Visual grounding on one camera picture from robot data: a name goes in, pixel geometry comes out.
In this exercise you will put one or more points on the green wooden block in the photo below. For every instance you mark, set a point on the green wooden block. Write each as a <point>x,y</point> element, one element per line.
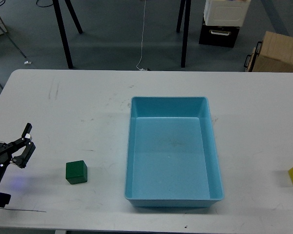
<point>76,172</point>

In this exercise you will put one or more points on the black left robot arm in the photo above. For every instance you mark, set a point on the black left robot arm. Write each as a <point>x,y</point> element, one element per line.
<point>17,152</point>

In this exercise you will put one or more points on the black storage box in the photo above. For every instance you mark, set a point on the black storage box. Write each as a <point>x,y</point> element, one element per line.
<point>223,36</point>

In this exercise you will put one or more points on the black stand left legs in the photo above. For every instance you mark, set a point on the black stand left legs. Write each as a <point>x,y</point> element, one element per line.
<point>61,27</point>

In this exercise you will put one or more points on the black stand legs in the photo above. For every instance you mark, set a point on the black stand legs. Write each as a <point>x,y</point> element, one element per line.
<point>184,16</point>
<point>61,27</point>

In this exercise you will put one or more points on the blue plastic bin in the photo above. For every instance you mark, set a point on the blue plastic bin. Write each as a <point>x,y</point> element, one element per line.
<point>172,159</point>

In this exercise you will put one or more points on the black stand right legs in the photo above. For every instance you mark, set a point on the black stand right legs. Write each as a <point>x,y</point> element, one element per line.
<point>184,16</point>

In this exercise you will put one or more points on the white storage crate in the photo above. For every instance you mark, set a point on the white storage crate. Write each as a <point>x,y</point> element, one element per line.
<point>226,12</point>

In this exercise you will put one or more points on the cardboard box with handles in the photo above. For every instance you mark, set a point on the cardboard box with handles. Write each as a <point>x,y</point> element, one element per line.
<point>274,53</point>

